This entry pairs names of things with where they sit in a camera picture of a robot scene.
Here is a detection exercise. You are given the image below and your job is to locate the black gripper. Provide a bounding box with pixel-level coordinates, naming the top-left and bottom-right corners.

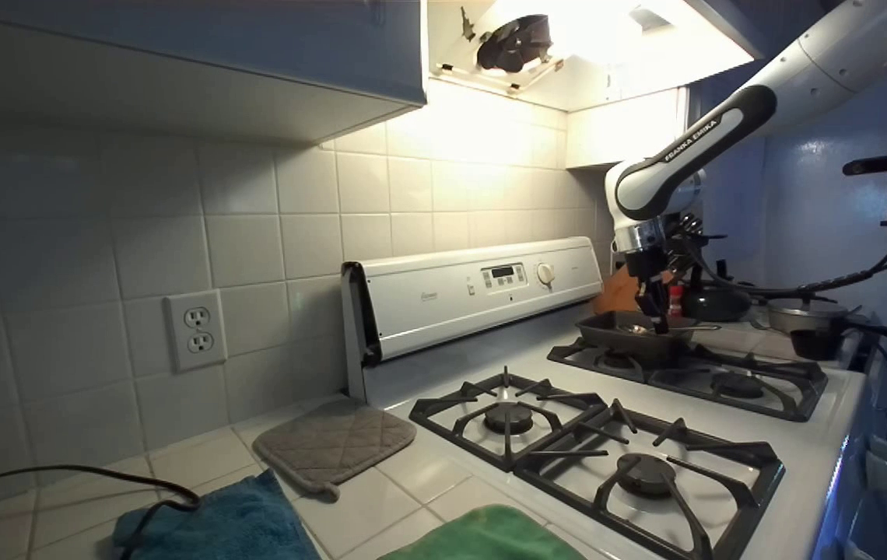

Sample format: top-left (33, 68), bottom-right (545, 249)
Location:
top-left (634, 229), bottom-right (711, 322)

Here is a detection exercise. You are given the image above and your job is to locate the black cast iron stove grate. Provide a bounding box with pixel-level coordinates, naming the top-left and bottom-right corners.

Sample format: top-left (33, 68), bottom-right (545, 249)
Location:
top-left (407, 367), bottom-right (787, 560)
top-left (545, 333), bottom-right (831, 423)

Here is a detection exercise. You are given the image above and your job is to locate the stove clock display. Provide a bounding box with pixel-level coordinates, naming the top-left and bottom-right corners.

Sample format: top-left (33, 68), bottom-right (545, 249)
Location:
top-left (481, 261), bottom-right (530, 292)

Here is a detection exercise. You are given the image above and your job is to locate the white gas stove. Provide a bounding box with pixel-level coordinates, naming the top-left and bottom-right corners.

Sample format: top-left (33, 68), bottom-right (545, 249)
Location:
top-left (339, 234), bottom-right (872, 560)

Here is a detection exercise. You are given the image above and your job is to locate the black kettle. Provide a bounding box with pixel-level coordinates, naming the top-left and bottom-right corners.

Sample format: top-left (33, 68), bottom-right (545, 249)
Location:
top-left (692, 278), bottom-right (759, 322)

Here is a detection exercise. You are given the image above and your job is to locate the wooden knife block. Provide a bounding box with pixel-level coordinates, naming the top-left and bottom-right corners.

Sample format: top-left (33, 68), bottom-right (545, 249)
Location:
top-left (596, 261), bottom-right (647, 318)

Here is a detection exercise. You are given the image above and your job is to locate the white range hood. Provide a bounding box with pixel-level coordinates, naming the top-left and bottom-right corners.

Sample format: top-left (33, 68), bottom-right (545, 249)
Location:
top-left (424, 0), bottom-right (762, 114)

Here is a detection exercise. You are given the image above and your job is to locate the green cloth towel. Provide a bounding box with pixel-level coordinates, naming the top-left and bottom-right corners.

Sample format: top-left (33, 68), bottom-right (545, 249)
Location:
top-left (384, 504), bottom-right (584, 560)

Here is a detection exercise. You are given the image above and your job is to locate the black range hood fan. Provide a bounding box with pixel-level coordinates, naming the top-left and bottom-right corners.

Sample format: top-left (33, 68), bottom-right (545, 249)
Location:
top-left (474, 12), bottom-right (553, 75)

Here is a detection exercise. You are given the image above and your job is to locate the grey quilted pot holder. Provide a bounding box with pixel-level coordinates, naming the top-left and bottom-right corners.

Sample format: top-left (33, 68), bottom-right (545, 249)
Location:
top-left (251, 400), bottom-right (421, 504)

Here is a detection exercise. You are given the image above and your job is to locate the blue cloth towel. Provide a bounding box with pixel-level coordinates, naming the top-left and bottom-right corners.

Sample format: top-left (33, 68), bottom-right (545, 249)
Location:
top-left (112, 470), bottom-right (320, 560)

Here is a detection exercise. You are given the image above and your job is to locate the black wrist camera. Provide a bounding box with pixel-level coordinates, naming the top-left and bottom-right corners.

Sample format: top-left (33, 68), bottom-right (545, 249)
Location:
top-left (666, 212), bottom-right (730, 257)

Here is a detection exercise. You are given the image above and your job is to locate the upper wall cabinet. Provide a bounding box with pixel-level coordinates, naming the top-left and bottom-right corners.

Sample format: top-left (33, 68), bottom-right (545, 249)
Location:
top-left (0, 0), bottom-right (431, 149)
top-left (563, 88), bottom-right (695, 173)

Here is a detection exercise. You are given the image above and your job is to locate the white wall power outlet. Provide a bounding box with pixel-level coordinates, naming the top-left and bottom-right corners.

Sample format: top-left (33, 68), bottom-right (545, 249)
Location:
top-left (163, 290), bottom-right (231, 374)

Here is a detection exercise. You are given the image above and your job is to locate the thin black counter cable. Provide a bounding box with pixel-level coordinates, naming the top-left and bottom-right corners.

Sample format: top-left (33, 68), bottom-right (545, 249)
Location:
top-left (0, 464), bottom-right (204, 560)

